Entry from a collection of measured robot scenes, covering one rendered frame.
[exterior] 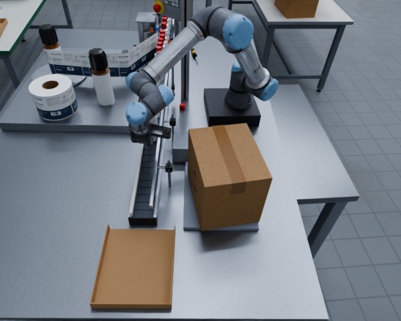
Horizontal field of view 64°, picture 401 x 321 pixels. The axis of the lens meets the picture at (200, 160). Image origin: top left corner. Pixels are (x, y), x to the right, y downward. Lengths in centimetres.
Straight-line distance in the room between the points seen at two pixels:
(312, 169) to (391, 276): 110
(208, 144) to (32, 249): 76
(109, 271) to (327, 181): 101
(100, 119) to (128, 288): 89
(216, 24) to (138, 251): 90
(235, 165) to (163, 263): 44
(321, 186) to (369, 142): 181
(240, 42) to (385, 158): 221
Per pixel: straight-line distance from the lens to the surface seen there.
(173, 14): 170
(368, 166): 308
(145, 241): 128
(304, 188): 153
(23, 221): 147
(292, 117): 189
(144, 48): 204
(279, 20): 320
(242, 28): 128
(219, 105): 176
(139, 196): 135
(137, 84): 128
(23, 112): 192
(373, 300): 236
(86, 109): 182
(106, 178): 150
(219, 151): 118
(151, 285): 120
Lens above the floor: 194
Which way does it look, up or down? 46 degrees down
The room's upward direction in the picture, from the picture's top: 3 degrees clockwise
